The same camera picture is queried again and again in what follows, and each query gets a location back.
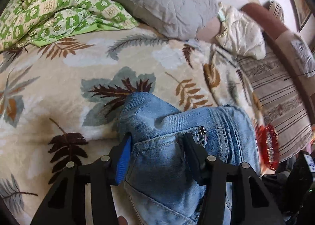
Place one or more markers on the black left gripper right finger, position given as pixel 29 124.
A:
pixel 251 201

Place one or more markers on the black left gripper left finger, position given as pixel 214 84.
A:
pixel 65 201

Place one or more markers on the blue denim pants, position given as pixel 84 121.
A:
pixel 158 181

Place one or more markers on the person's left hand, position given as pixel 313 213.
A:
pixel 122 220

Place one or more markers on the red glass plate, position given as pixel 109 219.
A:
pixel 267 140

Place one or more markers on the striped brown bed sheet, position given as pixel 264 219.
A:
pixel 282 106

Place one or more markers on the floral beige fleece blanket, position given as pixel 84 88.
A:
pixel 68 86

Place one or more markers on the brown padded headboard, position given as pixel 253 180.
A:
pixel 292 47

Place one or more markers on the cream crumpled pillow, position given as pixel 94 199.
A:
pixel 239 34

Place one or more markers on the green checkered quilt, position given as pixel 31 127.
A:
pixel 41 22

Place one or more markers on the framed wall picture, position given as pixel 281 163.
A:
pixel 302 13

